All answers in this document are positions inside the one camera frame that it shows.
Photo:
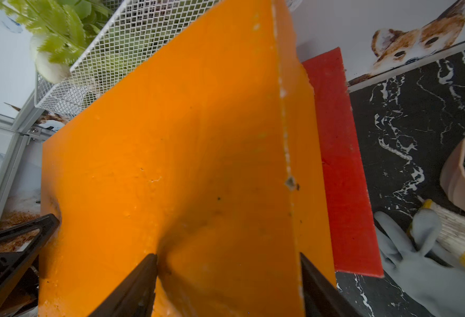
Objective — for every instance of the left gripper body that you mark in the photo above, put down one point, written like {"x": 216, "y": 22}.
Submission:
{"x": 19, "y": 284}

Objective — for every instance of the yellow work glove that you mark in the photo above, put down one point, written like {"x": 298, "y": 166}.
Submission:
{"x": 448, "y": 228}

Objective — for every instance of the grey work glove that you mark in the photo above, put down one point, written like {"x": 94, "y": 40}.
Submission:
{"x": 424, "y": 270}

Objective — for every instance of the white wire mesh basket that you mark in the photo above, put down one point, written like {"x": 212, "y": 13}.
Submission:
{"x": 136, "y": 31}

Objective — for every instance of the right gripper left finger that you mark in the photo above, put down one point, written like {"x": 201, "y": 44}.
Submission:
{"x": 135, "y": 296}

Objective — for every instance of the green fern plant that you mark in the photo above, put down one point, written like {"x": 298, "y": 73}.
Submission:
{"x": 61, "y": 31}

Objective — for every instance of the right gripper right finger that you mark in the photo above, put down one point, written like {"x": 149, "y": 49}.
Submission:
{"x": 320, "y": 296}

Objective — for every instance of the orange shoebox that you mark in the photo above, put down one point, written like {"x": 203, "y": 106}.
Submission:
{"x": 206, "y": 155}

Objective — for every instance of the red shoebox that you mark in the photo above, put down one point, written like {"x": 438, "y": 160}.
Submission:
{"x": 353, "y": 237}

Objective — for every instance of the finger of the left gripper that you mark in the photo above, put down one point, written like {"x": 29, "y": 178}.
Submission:
{"x": 44, "y": 227}

